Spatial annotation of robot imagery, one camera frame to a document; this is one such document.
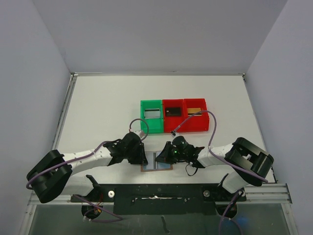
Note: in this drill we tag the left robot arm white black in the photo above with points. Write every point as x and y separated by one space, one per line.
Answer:
56 174

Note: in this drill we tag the green plastic bin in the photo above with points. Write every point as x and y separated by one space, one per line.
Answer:
155 125

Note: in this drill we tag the right red plastic bin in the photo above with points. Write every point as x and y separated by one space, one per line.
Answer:
196 123

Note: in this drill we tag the brown leather card holder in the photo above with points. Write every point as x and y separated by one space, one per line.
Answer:
160 166

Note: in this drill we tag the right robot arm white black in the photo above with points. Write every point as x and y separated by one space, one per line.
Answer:
251 164

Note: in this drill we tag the red plastic bin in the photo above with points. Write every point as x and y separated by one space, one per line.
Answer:
196 123
170 123

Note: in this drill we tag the black card in bin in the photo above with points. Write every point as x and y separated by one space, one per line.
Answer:
173 112

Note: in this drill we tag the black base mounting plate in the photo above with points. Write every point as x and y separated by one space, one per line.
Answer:
159 199

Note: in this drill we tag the gold card in bin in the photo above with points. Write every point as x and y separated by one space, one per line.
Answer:
194 111

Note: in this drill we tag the aluminium front rail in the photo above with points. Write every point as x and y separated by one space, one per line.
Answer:
267 194

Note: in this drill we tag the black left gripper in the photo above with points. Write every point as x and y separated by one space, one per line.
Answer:
141 153

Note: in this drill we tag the blue white striped card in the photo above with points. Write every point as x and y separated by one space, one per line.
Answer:
152 164

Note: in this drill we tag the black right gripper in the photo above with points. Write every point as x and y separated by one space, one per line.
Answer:
167 152

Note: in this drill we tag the middle red plastic bin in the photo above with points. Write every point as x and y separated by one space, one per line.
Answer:
170 123

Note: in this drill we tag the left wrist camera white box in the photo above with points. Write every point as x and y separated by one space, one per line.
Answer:
139 133

